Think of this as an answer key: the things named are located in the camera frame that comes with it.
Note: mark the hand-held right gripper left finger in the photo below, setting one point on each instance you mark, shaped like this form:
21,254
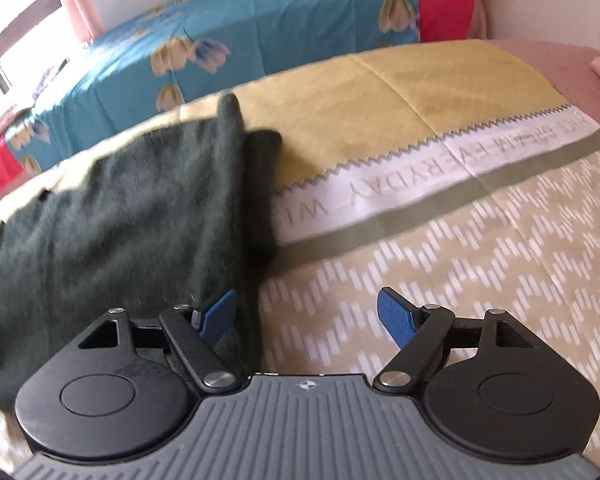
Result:
217,312

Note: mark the dark green sweater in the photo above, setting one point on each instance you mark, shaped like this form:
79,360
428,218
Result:
105,230

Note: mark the beige patterned quilt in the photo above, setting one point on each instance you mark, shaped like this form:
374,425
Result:
430,210

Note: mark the pink bed sheet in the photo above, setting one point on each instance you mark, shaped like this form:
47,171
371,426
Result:
545,60

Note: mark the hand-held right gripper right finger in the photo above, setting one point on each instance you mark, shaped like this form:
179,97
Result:
395,315

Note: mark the window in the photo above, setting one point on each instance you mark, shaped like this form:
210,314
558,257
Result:
10,25

